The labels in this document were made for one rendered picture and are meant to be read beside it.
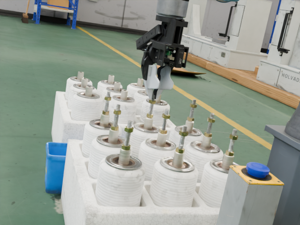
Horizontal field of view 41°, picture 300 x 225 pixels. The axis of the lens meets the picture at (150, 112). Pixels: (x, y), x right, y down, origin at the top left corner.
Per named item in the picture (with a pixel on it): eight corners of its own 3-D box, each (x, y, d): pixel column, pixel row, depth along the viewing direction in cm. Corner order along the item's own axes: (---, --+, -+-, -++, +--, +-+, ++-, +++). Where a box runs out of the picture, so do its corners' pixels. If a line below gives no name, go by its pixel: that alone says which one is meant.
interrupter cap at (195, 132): (189, 127, 116) (190, 125, 116) (206, 136, 110) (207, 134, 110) (168, 128, 112) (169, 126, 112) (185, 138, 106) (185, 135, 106)
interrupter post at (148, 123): (141, 128, 107) (143, 116, 107) (147, 127, 109) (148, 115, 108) (147, 131, 106) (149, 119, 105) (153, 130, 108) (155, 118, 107)
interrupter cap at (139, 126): (127, 126, 107) (127, 124, 107) (146, 123, 113) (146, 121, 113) (148, 135, 102) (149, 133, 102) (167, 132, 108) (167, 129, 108)
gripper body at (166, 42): (160, 68, 96) (169, 17, 93) (142, 61, 103) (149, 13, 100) (185, 70, 100) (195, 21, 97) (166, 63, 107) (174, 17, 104)
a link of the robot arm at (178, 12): (152, -5, 99) (179, 0, 103) (149, 14, 100) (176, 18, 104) (169, -3, 93) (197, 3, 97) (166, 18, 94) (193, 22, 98)
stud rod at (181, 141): (177, 157, 86) (183, 124, 84) (181, 159, 86) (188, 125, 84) (175, 159, 85) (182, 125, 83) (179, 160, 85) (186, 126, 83)
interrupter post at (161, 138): (166, 145, 98) (168, 132, 97) (164, 148, 95) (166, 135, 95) (156, 143, 98) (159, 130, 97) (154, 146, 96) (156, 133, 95)
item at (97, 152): (83, 199, 102) (93, 132, 97) (121, 203, 103) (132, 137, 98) (80, 219, 92) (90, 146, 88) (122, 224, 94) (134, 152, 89)
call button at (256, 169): (259, 172, 73) (262, 161, 73) (271, 181, 70) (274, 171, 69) (240, 171, 72) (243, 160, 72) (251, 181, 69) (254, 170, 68)
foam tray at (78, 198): (186, 199, 127) (197, 146, 122) (247, 284, 91) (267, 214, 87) (60, 197, 115) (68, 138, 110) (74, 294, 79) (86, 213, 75)
